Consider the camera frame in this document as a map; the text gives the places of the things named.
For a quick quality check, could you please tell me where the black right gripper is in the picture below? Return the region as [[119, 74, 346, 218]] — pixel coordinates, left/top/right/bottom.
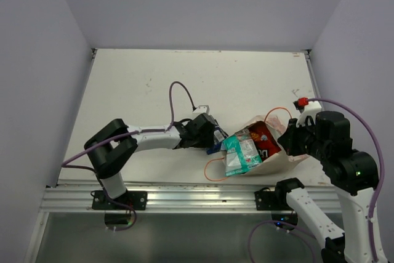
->
[[278, 115, 329, 160]]

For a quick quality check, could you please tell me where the blue snack bag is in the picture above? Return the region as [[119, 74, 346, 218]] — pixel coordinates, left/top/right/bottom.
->
[[206, 116, 228, 155]]

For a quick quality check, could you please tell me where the red Doritos bag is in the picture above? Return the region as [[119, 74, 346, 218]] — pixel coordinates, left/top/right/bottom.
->
[[248, 121, 281, 161]]

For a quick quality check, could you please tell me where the beige paper bag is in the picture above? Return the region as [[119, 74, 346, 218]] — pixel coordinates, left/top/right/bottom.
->
[[204, 107, 308, 182]]

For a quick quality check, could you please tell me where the teal snack bag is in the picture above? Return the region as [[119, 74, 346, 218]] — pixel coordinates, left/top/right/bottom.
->
[[221, 128, 262, 177]]

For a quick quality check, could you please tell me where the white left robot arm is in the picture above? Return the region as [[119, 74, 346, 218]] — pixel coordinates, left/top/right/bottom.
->
[[84, 113, 219, 209]]

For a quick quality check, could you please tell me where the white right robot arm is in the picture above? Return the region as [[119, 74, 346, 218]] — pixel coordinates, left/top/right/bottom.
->
[[274, 108, 388, 262]]

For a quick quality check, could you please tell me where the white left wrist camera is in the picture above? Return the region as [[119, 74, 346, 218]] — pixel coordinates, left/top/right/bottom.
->
[[191, 105, 210, 119]]

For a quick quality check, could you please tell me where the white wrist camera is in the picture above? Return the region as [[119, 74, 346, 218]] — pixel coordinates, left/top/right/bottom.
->
[[191, 105, 210, 119], [293, 97, 322, 127]]

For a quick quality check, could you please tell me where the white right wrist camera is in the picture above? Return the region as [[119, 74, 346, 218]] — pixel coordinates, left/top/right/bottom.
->
[[293, 97, 322, 127]]

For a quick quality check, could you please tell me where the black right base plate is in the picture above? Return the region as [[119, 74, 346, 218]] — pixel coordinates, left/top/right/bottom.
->
[[254, 187, 292, 211]]

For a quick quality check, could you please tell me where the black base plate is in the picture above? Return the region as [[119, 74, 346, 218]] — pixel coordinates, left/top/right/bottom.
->
[[90, 190, 148, 211], [254, 187, 292, 211]]

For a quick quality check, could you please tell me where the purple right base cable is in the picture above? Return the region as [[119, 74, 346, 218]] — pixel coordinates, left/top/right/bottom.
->
[[247, 219, 318, 263]]

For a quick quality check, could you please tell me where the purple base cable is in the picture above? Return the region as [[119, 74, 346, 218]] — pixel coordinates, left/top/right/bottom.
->
[[247, 219, 318, 263], [95, 176, 140, 232]]

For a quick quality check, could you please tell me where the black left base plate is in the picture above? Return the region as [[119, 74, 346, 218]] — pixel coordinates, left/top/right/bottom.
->
[[90, 190, 148, 211]]

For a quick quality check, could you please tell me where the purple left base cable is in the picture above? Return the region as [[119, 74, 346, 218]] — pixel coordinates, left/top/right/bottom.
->
[[95, 176, 140, 232]]

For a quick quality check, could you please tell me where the aluminium mounting rail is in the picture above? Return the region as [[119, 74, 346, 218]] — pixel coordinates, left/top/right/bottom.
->
[[39, 182, 339, 214]]

